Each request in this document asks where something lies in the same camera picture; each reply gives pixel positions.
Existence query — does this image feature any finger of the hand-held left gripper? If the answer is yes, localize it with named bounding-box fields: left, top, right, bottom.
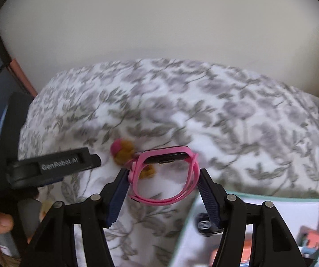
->
left=87, top=153, right=102, bottom=171

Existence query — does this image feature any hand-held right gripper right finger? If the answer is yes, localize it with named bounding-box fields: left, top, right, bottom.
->
left=197, top=168, right=307, bottom=267

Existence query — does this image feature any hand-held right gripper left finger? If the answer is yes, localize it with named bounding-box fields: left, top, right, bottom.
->
left=19, top=168, right=130, bottom=267

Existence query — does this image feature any small pink blue toy block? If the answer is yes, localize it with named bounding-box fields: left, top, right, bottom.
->
left=210, top=249, right=224, bottom=267

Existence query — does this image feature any pink smartwatch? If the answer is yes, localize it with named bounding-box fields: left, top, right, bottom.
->
left=128, top=145, right=200, bottom=206

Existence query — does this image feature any teal shallow box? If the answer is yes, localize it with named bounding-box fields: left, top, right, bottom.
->
left=171, top=190, right=319, bottom=267

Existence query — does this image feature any large pink blue toy block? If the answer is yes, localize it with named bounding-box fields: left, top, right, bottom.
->
left=300, top=227, right=319, bottom=258

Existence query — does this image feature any orange pink toy figure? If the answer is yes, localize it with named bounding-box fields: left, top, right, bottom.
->
left=111, top=139, right=156, bottom=180

